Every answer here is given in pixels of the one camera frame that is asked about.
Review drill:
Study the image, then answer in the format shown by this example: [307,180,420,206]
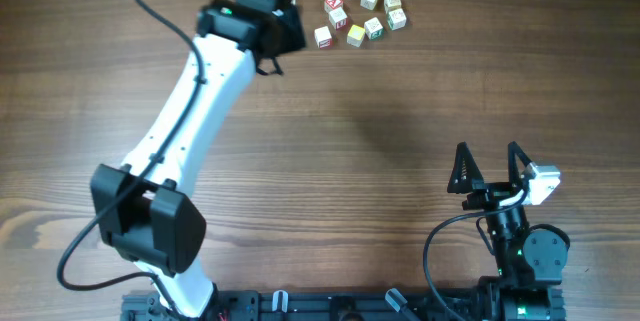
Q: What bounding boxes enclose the white 8 number block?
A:
[387,8,407,30]

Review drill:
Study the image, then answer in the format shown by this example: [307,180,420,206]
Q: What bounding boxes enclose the yellow topped wooden block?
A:
[347,25,366,47]

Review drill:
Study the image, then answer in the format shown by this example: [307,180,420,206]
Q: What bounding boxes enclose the white red Y block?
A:
[314,26,333,49]

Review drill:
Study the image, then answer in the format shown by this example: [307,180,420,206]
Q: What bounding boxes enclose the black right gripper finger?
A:
[447,142,485,194]
[508,141,531,184]

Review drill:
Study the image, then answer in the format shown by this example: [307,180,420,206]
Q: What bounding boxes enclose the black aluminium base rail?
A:
[119,288,567,321]

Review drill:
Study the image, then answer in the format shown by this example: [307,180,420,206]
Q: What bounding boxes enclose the red A letter block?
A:
[323,0,344,13]

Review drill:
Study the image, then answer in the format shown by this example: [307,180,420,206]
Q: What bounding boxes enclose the white green E block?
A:
[364,17,384,40]

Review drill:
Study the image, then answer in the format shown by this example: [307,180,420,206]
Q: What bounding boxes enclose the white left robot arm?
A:
[90,0,305,319]

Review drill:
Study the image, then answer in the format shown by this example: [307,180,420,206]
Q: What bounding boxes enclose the cream yellow-sided block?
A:
[384,0,402,14]

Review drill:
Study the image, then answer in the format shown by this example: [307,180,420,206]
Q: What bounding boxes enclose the white red H block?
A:
[329,7,348,30]

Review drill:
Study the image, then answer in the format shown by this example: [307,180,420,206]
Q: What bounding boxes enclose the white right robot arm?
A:
[447,142,570,321]

